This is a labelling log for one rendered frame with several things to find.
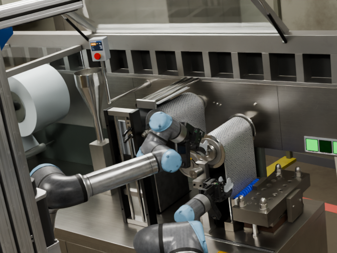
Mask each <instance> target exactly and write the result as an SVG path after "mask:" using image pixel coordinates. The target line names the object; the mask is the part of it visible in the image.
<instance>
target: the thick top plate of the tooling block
mask: <svg viewBox="0 0 337 253"><path fill-rule="evenodd" d="M282 172H283V174H280V175H276V174H275V171H274V172H272V173H271V174H270V175H269V176H268V177H267V179H268V181H267V182H266V183H265V184H264V185H263V186H262V187H261V188H259V189H258V190H251V191H250V192H249V193H248V194H247V195H246V196H244V198H245V200H246V206H245V207H238V206H237V205H234V206H233V207H232V211H233V219H234V220H235V221H240V222H245V223H250V224H255V225H259V226H264V227H269V226H270V225H271V224H272V223H273V222H274V221H275V220H276V219H277V218H278V217H279V216H280V215H281V214H282V213H283V212H284V211H285V210H286V209H287V204H286V198H287V197H288V196H289V195H290V194H291V193H292V192H293V191H294V190H295V189H296V188H298V189H301V194H302V193H303V192H304V191H305V190H306V189H307V188H308V187H309V186H310V174H309V173H303V172H302V175H303V176H302V177H300V178H297V177H295V176H294V172H295V171H289V170H282ZM261 198H265V199H266V201H267V203H268V209H266V210H260V209H259V203H260V199H261Z"/></svg>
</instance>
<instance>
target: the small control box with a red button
mask: <svg viewBox="0 0 337 253"><path fill-rule="evenodd" d="M89 44H90V49H91V55H92V60H93V61H107V60H108V59H110V58H111V56H110V51H109V45H108V39H107V37H94V38H92V39H90V40H89Z"/></svg>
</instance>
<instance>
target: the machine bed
mask: <svg viewBox="0 0 337 253"><path fill-rule="evenodd" d="M189 189H190V191H189V192H188V193H186V194H185V195H184V196H182V197H181V198H180V199H178V200H177V201H176V202H174V203H173V204H172V205H170V206H169V207H168V208H166V209H165V210H164V211H162V212H160V210H159V211H157V212H156V216H157V222H158V224H163V223H172V222H176V221H175V219H174V215H175V212H176V211H177V210H178V209H179V208H180V207H181V206H183V205H185V204H186V203H187V202H188V201H190V200H191V199H192V198H194V197H195V196H196V195H198V194H199V190H198V188H193V183H191V182H189ZM302 200H303V204H304V205H303V207H302V213H301V214H300V216H299V217H298V218H297V219H296V220H295V221H294V222H287V223H286V224H285V225H284V226H283V227H282V228H281V229H280V230H279V231H278V232H277V233H276V234H275V235H274V236H272V235H268V234H263V233H260V235H259V236H258V237H253V236H252V231H249V230H244V223H243V224H242V225H241V226H240V227H239V228H238V229H237V230H236V231H234V232H232V231H227V230H225V225H224V222H225V221H226V220H227V219H228V218H229V217H230V215H229V216H228V217H227V218H226V219H225V220H224V221H223V222H221V223H220V224H219V225H218V226H216V228H215V229H213V230H212V231H211V232H210V233H205V232H204V234H205V235H209V236H214V237H218V238H222V239H227V240H231V241H235V242H240V243H244V244H249V245H253V246H257V247H262V248H266V249H270V250H275V252H274V253H286V252H287V251H288V250H289V249H290V248H291V247H292V246H293V244H294V243H295V242H296V241H297V240H298V239H299V238H300V237H301V236H302V235H303V233H304V232H305V231H306V230H307V229H308V228H309V227H310V226H311V225H312V224H313V222H314V221H315V220H316V219H317V218H318V217H319V216H320V215H321V214H322V213H323V211H324V210H325V203H324V202H323V201H317V200H311V199H305V198H303V199H302ZM132 202H133V208H134V214H135V215H137V216H141V212H140V206H139V200H138V197H136V196H132ZM143 228H145V227H144V226H140V225H136V224H132V223H124V222H123V216H122V211H121V205H120V200H119V194H118V192H116V193H115V194H113V195H112V196H110V195H105V194H97V195H95V196H92V197H90V198H89V200H88V201H87V202H84V203H81V204H79V205H75V206H72V207H68V208H62V209H59V210H58V211H57V217H56V223H55V229H54V234H56V235H60V236H63V237H67V238H70V239H74V240H78V241H81V242H85V243H88V244H92V245H96V246H99V247H103V248H107V249H110V250H114V251H117V252H121V253H137V252H136V251H135V249H134V247H133V239H134V236H135V235H136V233H137V232H138V231H139V230H141V229H143ZM205 239H206V244H207V249H208V253H217V252H218V251H223V252H227V253H268V252H264V251H260V250H256V249H251V248H247V247H243V246H238V245H234V244H230V243H226V242H221V241H217V240H213V239H208V238H205Z"/></svg>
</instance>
